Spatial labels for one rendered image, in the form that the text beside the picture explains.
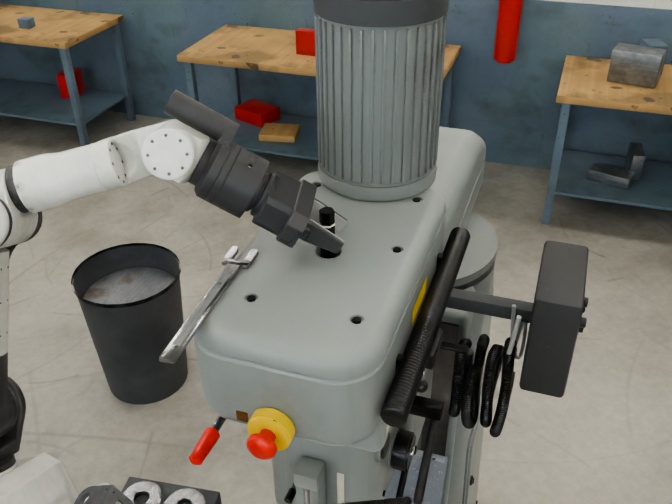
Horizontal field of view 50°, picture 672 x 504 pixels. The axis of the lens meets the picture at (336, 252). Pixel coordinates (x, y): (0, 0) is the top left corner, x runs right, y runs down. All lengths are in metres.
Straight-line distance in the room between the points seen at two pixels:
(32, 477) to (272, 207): 0.50
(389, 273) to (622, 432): 2.64
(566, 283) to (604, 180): 3.67
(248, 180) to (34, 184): 0.27
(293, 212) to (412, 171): 0.26
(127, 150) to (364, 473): 0.62
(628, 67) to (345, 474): 3.83
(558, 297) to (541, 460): 2.11
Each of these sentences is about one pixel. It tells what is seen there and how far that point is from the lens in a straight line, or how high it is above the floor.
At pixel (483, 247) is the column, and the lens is 1.67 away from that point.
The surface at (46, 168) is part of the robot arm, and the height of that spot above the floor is 2.04.
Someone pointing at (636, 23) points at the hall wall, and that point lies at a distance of 5.19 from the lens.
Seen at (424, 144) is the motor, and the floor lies 1.97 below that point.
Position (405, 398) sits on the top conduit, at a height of 1.80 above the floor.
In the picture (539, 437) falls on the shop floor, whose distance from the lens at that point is 3.41.
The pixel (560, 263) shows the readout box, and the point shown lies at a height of 1.73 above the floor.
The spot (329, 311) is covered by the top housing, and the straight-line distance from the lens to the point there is 0.92.
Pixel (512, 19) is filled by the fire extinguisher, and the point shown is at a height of 1.10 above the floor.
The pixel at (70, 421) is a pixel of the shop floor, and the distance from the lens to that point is 3.60.
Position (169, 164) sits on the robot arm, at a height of 2.05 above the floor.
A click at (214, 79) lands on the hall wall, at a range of 6.08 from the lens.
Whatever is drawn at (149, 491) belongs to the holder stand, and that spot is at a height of 1.14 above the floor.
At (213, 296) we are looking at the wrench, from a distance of 0.95.
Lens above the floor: 2.46
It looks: 34 degrees down
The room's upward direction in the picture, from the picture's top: 1 degrees counter-clockwise
